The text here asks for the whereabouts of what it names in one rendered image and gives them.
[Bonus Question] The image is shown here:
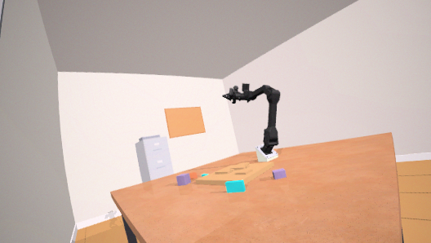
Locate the purple block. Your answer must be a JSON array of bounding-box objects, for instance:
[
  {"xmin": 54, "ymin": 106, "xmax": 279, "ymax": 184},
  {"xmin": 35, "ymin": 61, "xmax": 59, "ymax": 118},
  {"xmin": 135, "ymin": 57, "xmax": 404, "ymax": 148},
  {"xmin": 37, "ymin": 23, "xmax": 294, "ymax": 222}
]
[{"xmin": 272, "ymin": 168, "xmax": 286, "ymax": 180}]

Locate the teal block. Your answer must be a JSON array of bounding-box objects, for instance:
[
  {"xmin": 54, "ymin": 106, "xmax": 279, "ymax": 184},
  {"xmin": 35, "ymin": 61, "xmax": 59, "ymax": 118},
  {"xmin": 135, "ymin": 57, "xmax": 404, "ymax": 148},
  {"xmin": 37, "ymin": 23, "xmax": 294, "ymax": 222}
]
[{"xmin": 225, "ymin": 180, "xmax": 246, "ymax": 193}]

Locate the light purple cube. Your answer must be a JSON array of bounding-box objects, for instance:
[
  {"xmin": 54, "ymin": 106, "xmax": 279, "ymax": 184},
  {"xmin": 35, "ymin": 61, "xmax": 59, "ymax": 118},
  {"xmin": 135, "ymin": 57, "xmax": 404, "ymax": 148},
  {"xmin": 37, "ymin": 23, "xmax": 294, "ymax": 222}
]
[{"xmin": 176, "ymin": 173, "xmax": 191, "ymax": 186}]

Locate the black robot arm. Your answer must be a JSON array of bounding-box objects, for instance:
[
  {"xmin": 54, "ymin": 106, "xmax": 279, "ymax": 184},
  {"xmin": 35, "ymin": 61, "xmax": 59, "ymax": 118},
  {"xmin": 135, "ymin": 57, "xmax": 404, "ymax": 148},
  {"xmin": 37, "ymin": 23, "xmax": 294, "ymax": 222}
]
[{"xmin": 242, "ymin": 84, "xmax": 280, "ymax": 155}]

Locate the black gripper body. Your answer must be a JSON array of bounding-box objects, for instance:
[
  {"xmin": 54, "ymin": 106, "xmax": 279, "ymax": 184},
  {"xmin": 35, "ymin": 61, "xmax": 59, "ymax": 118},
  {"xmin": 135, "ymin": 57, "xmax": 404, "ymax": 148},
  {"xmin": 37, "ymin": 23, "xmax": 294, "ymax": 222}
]
[{"xmin": 229, "ymin": 87, "xmax": 242, "ymax": 104}]

